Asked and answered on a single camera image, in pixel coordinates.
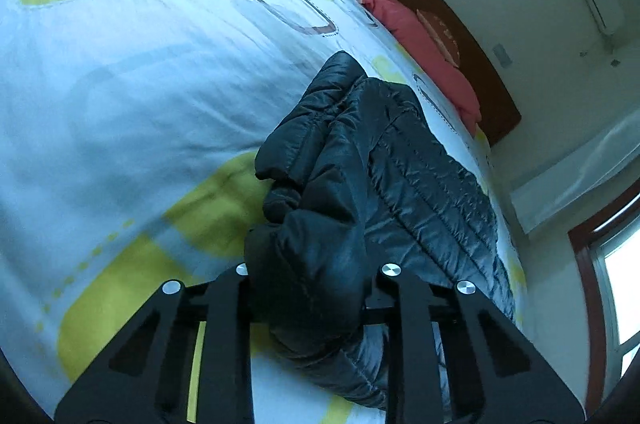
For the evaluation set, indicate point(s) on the pale curtain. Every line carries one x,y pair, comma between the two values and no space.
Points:
575,174

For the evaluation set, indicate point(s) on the red pillow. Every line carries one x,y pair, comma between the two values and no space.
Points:
430,54

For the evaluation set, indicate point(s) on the bed with printed sheet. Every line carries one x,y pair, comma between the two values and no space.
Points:
125,79

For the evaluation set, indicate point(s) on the large wood-framed window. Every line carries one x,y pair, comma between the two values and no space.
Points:
617,294

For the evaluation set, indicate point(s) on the black quilted puffer jacket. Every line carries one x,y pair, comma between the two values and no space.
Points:
325,184

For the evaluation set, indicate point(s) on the wall socket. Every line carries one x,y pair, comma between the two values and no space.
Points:
501,56

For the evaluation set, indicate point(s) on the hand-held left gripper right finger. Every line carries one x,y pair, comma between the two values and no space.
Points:
400,304

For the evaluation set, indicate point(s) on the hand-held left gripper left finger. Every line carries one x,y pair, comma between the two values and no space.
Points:
230,304

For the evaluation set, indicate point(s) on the orange printed cushion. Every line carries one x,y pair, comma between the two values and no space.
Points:
442,36

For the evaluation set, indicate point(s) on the brown wooden headboard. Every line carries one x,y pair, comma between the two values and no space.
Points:
480,64

